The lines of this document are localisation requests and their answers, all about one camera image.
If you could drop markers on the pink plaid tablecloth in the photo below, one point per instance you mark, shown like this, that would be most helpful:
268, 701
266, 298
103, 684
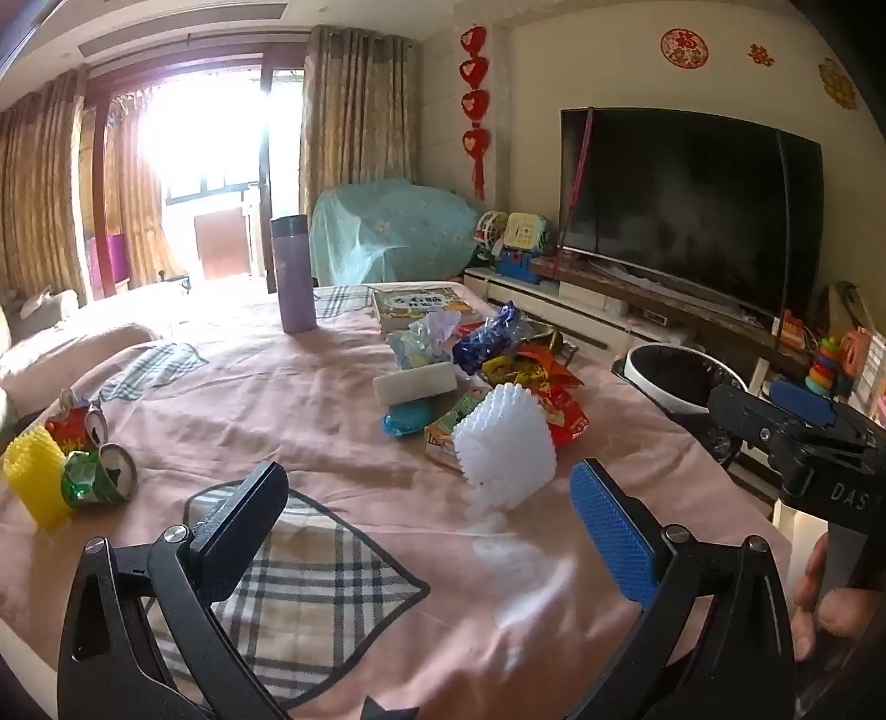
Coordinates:
291, 415

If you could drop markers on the blue toy cash register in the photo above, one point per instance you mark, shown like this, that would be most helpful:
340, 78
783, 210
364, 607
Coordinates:
519, 266

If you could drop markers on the yellow snack bag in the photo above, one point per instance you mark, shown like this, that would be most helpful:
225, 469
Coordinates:
509, 370

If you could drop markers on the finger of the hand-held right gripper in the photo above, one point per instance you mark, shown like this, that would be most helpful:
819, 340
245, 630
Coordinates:
803, 403
751, 415

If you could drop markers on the white rimmed black trash bin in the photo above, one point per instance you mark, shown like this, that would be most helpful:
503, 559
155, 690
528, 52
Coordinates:
682, 381

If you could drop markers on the gold wall decoration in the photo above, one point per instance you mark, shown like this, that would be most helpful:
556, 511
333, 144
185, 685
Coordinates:
839, 83

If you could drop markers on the black flat television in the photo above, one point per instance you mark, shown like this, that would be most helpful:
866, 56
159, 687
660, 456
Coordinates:
692, 208

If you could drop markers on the magenta box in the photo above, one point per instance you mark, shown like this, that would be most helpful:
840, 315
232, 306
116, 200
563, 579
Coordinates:
111, 263

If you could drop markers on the crushed green can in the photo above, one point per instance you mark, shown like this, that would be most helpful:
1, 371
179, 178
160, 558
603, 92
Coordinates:
90, 478

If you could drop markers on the red snack bag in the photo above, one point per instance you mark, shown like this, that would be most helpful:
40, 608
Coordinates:
564, 408

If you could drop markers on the red heart hanging decoration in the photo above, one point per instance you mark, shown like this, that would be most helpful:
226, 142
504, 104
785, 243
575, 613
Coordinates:
475, 104

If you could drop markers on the round red paper cutting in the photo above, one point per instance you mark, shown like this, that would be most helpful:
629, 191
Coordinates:
683, 48

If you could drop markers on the green foil snack bag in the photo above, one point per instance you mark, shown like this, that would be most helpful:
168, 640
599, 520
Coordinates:
554, 343

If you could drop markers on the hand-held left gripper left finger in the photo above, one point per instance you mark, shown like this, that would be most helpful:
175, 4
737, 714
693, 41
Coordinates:
239, 533

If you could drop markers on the person's right hand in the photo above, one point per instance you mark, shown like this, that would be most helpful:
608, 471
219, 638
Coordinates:
817, 609

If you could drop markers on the white sponge block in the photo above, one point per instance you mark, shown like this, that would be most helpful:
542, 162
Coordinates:
415, 384

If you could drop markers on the white cage ball toy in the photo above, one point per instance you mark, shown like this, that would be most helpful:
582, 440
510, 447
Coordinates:
490, 232

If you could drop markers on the orange plastic toy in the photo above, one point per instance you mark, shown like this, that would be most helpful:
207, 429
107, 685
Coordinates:
857, 356

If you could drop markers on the beige patterned curtain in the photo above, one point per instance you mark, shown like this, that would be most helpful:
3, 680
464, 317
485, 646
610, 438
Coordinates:
38, 194
135, 201
360, 118

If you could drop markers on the clear plastic bag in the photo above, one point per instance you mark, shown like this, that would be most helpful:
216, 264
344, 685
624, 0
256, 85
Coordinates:
419, 343

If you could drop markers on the purple thermos bottle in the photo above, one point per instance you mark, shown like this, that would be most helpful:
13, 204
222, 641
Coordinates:
294, 277

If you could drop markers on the beige sofa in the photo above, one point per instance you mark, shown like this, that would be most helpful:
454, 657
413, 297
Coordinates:
62, 346

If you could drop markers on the blue snack bag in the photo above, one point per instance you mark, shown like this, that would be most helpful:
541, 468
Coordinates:
484, 339

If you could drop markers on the pink stick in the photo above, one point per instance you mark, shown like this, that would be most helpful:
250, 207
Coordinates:
580, 173

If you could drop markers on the small red toy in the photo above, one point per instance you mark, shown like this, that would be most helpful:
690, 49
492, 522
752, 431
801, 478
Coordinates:
796, 332

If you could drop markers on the brown wooden television shelf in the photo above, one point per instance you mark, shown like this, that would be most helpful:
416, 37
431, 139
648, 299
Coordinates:
692, 315

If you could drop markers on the white foam fruit net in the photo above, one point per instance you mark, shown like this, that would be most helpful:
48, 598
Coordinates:
502, 443

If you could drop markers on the green carton box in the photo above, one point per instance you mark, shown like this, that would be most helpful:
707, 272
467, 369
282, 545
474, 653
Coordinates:
443, 433

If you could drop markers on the yellow foam fruit net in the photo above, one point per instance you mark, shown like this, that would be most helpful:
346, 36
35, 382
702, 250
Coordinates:
34, 474

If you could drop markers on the crushed red can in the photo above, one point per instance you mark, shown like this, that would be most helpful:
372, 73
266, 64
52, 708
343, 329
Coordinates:
69, 422

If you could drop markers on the yellow green toy box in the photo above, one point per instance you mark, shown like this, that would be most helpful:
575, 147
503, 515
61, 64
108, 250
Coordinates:
526, 232

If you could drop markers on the white television cabinet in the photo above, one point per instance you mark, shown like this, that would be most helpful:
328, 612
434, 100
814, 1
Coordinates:
554, 298

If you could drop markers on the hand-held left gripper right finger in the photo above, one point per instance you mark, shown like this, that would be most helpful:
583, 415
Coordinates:
616, 533

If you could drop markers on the teal covered furniture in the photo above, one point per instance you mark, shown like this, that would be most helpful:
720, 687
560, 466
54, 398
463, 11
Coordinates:
401, 228

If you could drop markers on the picture book box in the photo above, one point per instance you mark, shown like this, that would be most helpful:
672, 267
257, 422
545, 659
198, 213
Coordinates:
415, 304

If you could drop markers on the brown balcony cabinet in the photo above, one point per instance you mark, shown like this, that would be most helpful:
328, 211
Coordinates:
221, 242

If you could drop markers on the small red wall sticker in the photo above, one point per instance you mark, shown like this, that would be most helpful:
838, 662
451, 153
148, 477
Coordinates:
761, 54

